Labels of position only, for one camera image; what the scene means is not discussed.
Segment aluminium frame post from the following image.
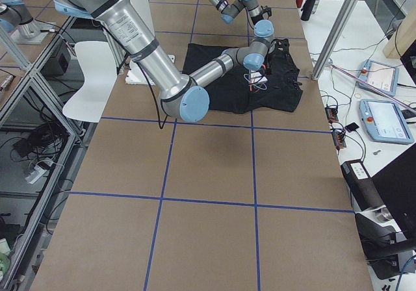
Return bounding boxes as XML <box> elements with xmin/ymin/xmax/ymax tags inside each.
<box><xmin>311</xmin><ymin>0</ymin><xmax>358</xmax><ymax>81</ymax></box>

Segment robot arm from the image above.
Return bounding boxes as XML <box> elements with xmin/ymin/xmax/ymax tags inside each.
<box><xmin>208</xmin><ymin>0</ymin><xmax>272</xmax><ymax>25</ymax></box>
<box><xmin>54</xmin><ymin>0</ymin><xmax>274</xmax><ymax>122</ymax></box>

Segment white chair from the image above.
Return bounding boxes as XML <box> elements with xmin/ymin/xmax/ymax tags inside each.
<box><xmin>62</xmin><ymin>41</ymin><xmax>117</xmax><ymax>123</ymax></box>

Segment black box device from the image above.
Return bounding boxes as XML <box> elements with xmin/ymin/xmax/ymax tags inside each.
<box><xmin>341</xmin><ymin>159</ymin><xmax>385</xmax><ymax>212</ymax></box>

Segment metal rod with white ring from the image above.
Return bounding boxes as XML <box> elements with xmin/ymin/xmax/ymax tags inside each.
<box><xmin>328</xmin><ymin>62</ymin><xmax>416</xmax><ymax>114</ymax></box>

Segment teach pendant tablet far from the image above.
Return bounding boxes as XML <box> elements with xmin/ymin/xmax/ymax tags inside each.
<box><xmin>357</xmin><ymin>60</ymin><xmax>399</xmax><ymax>96</ymax></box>

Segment black t-shirt with logo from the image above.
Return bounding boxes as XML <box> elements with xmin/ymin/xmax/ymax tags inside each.
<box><xmin>181</xmin><ymin>38</ymin><xmax>305</xmax><ymax>114</ymax></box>

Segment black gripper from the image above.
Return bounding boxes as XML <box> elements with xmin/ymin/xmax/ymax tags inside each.
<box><xmin>265</xmin><ymin>38</ymin><xmax>289</xmax><ymax>74</ymax></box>

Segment teach pendant tablet near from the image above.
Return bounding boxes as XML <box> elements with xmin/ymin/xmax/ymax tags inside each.
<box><xmin>359</xmin><ymin>99</ymin><xmax>414</xmax><ymax>145</ymax></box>

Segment teach pendant tablet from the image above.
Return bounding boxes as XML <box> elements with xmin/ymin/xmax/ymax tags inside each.
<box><xmin>357</xmin><ymin>60</ymin><xmax>399</xmax><ymax>96</ymax></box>
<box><xmin>359</xmin><ymin>99</ymin><xmax>414</xmax><ymax>145</ymax></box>

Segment black water bottle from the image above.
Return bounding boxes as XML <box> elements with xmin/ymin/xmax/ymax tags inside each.
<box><xmin>300</xmin><ymin>0</ymin><xmax>316</xmax><ymax>21</ymax></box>

